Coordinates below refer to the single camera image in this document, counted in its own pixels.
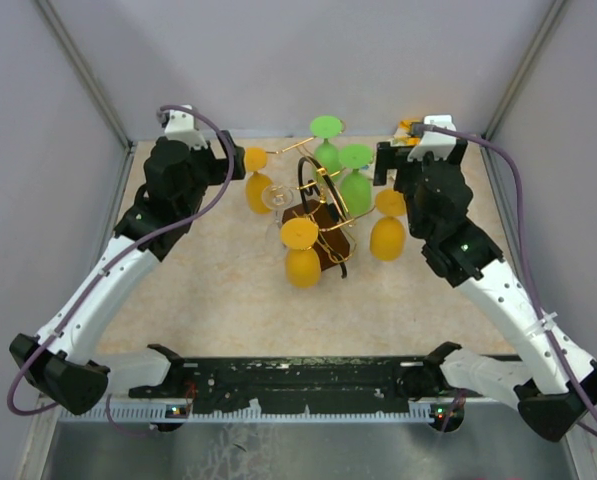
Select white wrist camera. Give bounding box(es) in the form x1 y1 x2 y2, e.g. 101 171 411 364
407 114 456 162
157 105 209 150

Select orange wine glass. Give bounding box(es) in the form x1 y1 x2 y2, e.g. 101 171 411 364
280 217 322 289
369 189 407 262
244 147 272 214

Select gold wire wine glass rack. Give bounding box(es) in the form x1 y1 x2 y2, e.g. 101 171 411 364
282 142 374 279

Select green wine glass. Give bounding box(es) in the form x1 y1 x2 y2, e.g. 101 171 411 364
339 144 372 217
310 115 344 173

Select crumpled floral yellow cloth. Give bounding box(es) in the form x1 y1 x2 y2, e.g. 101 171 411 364
390 119 422 147

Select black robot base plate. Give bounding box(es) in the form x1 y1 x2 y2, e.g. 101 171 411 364
129 356 457 415

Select clear wine glass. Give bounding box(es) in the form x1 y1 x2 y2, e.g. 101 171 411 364
262 184 294 241

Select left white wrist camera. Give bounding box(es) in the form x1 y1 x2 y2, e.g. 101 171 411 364
157 105 209 150

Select white slotted cable duct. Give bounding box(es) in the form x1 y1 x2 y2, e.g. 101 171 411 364
59 401 449 424

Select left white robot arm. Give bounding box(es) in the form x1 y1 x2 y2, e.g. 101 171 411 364
6 130 245 416

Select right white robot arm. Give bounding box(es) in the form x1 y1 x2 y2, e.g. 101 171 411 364
373 140 597 442

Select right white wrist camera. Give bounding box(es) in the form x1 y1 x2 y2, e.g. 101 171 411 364
407 114 456 162

